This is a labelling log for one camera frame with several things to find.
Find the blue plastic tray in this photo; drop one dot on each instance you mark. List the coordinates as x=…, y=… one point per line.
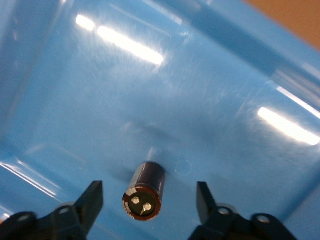
x=150, y=100

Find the brown table mat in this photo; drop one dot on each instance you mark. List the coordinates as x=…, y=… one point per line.
x=300, y=15

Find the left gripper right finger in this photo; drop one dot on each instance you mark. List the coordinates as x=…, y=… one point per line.
x=225, y=225

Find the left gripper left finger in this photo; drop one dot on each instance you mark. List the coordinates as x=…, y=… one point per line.
x=72, y=220

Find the black cylindrical capacitor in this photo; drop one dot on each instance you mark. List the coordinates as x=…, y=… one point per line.
x=146, y=187

